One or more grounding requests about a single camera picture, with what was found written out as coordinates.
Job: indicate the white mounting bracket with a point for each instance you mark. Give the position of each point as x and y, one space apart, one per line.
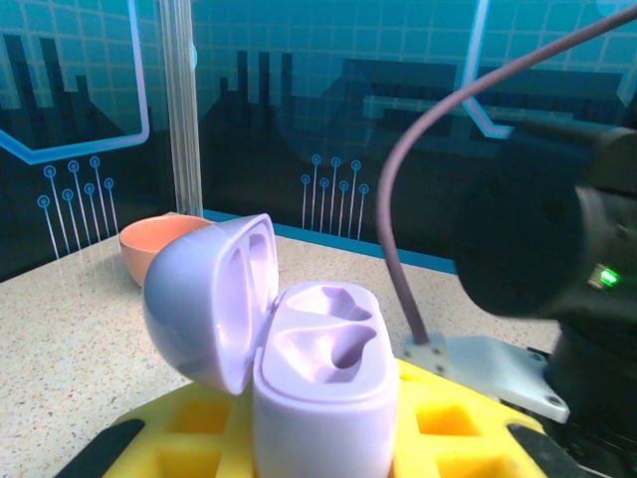
488 363

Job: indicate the purple earbud charging case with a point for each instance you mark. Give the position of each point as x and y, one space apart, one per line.
323 423

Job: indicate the aluminium frame post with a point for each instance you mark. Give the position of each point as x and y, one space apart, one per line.
181 99

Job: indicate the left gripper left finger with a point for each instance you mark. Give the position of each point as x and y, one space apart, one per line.
199 438

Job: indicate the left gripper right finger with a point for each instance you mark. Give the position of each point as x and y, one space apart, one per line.
448 433

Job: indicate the orange bowl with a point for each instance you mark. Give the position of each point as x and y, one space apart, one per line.
139 249

